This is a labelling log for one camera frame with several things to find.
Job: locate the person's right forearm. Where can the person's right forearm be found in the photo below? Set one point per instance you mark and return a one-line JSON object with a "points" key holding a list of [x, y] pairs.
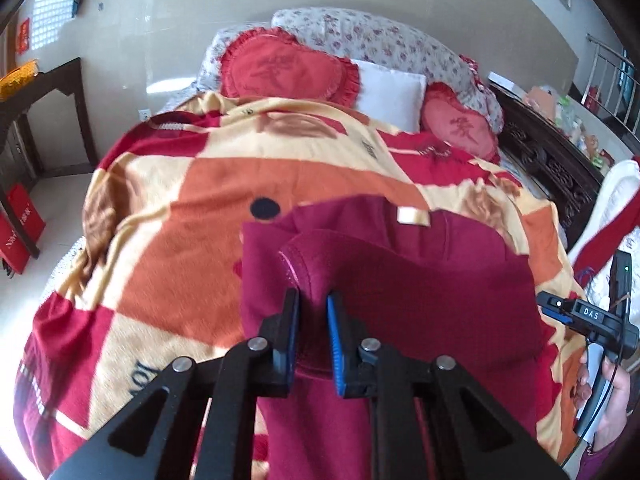
{"points": [[607, 462]]}

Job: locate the small red heart pillow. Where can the small red heart pillow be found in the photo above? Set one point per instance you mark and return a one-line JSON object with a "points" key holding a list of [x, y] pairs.
{"points": [[460, 127]]}

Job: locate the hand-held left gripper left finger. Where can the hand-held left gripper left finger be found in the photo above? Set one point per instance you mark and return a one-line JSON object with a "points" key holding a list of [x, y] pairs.
{"points": [[292, 320]]}

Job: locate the white upholstered chair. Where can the white upholstered chair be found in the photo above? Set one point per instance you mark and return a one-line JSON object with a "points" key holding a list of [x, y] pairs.
{"points": [[622, 185]]}

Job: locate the orange red printed blanket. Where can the orange red printed blanket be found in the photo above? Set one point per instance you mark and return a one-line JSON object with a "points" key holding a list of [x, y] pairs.
{"points": [[200, 210]]}

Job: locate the dark carved wooden cabinet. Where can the dark carved wooden cabinet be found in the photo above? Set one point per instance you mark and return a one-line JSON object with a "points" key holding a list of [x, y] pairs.
{"points": [[545, 160]]}

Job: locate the large red heart pillow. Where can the large red heart pillow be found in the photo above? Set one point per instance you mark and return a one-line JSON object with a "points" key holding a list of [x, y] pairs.
{"points": [[285, 70]]}

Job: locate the flat white box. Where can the flat white box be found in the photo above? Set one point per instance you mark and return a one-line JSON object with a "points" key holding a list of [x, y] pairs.
{"points": [[505, 82]]}

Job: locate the dark wooden table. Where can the dark wooden table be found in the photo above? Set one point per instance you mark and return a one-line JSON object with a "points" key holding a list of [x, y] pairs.
{"points": [[60, 80]]}

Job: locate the metal stair railing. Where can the metal stair railing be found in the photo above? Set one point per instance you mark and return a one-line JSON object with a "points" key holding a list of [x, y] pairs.
{"points": [[612, 85]]}

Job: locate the maroon knit garment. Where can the maroon knit garment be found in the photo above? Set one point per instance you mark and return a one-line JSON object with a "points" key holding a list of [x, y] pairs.
{"points": [[425, 285]]}

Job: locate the red paper wall sign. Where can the red paper wall sign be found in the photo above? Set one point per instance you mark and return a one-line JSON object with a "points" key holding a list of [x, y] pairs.
{"points": [[23, 35]]}

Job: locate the white pillow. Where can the white pillow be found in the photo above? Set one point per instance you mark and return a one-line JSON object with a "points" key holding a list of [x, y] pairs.
{"points": [[390, 92]]}

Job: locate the clutter of bottles and packets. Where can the clutter of bottles and packets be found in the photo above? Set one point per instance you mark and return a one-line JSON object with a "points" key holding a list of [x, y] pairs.
{"points": [[575, 120]]}

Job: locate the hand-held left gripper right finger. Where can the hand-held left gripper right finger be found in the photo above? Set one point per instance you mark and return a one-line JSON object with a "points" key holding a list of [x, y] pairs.
{"points": [[336, 340]]}

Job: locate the yellow plastic basket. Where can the yellow plastic basket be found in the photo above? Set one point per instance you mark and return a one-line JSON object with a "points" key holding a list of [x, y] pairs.
{"points": [[17, 80]]}

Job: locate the red garment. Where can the red garment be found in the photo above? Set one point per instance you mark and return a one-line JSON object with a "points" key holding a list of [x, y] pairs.
{"points": [[607, 235]]}

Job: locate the person's right hand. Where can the person's right hand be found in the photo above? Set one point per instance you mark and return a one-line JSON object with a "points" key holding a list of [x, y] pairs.
{"points": [[622, 400]]}

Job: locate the glass block window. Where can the glass block window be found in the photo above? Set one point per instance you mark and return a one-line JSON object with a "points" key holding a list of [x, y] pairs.
{"points": [[50, 20]]}

